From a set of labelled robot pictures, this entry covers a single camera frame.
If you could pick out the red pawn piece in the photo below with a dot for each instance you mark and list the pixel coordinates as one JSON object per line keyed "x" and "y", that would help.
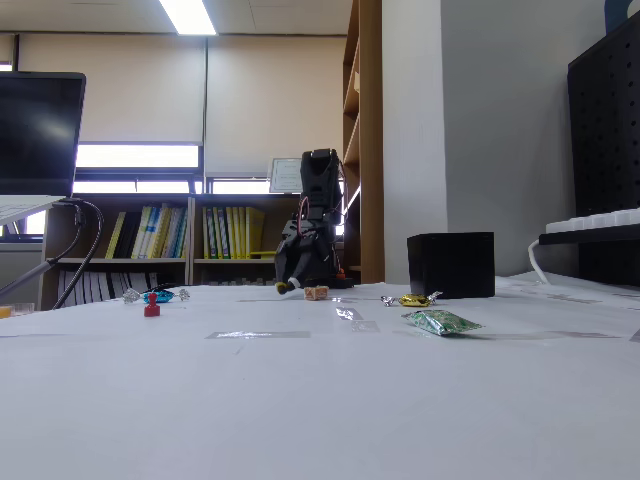
{"x": 152, "y": 310}

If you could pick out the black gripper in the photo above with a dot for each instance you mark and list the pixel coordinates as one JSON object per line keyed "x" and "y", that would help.
{"x": 296, "y": 248}

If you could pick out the clear plastic container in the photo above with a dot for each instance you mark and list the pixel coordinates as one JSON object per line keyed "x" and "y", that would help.
{"x": 23, "y": 309}

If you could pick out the green silver snack packet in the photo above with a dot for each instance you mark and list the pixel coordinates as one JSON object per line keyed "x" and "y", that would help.
{"x": 440, "y": 322}

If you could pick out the slanted yellow book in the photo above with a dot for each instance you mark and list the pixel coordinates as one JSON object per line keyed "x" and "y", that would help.
{"x": 116, "y": 235}

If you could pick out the wide yellow binder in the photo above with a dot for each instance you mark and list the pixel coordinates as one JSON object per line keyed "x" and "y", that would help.
{"x": 255, "y": 230}

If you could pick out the beige roller blind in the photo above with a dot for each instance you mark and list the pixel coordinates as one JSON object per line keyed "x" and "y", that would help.
{"x": 275, "y": 100}
{"x": 125, "y": 90}

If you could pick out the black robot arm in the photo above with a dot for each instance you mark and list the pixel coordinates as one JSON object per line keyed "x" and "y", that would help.
{"x": 320, "y": 180}

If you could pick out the gold wrapped candy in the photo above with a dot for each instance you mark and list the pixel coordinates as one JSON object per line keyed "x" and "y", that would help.
{"x": 415, "y": 300}

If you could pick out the blue wrapped candy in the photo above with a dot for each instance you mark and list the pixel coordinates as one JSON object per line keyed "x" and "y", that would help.
{"x": 169, "y": 296}

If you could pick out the brown caramel cube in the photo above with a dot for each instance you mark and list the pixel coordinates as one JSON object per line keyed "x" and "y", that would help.
{"x": 316, "y": 293}

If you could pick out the white paper sign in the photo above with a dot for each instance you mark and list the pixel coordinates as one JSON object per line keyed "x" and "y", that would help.
{"x": 285, "y": 175}

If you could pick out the short clear tape strip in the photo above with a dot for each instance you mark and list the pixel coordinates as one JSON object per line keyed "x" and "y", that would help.
{"x": 351, "y": 313}
{"x": 365, "y": 326}

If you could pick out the white laptop stand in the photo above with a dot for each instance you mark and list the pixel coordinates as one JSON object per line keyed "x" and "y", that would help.
{"x": 20, "y": 207}

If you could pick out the orange object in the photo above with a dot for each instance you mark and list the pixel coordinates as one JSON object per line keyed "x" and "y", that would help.
{"x": 4, "y": 312}

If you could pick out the black computer monitor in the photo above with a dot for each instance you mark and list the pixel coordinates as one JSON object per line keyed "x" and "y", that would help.
{"x": 35, "y": 135}

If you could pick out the black pegboard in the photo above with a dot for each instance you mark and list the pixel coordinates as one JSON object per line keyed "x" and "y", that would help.
{"x": 605, "y": 125}

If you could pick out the black box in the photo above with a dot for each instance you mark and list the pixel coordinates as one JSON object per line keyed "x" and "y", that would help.
{"x": 450, "y": 265}

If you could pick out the white paper sheet cover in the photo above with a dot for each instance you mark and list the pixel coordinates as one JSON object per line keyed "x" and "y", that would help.
{"x": 300, "y": 400}

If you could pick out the ceiling light panel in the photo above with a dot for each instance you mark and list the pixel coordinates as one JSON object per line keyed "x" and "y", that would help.
{"x": 187, "y": 17}

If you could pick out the tall wooden shelf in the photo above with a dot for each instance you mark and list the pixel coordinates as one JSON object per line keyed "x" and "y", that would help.
{"x": 371, "y": 150}

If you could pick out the dark blue object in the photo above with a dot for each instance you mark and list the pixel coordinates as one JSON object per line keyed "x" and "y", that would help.
{"x": 620, "y": 15}

